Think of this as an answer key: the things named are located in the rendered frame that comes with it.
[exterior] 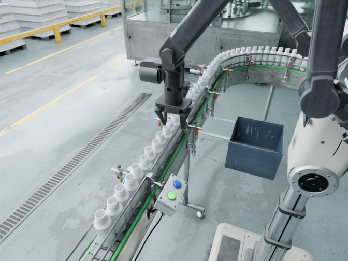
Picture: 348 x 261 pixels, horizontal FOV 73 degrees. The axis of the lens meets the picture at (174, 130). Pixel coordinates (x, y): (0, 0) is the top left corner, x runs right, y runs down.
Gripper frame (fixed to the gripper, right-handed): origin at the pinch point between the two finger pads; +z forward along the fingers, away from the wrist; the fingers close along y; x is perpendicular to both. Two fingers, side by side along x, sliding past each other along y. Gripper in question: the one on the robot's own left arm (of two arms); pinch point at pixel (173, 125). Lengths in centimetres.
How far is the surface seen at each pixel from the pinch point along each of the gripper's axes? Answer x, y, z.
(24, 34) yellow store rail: 327, -500, 97
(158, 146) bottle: 14.3, -13.8, 25.0
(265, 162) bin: 55, 36, 55
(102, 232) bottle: -28.8, -14.4, 29.4
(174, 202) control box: -8.4, 3.5, 29.4
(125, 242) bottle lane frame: -24.2, -9.9, 40.3
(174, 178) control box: 1.5, -0.5, 28.0
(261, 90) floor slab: 334, 24, 141
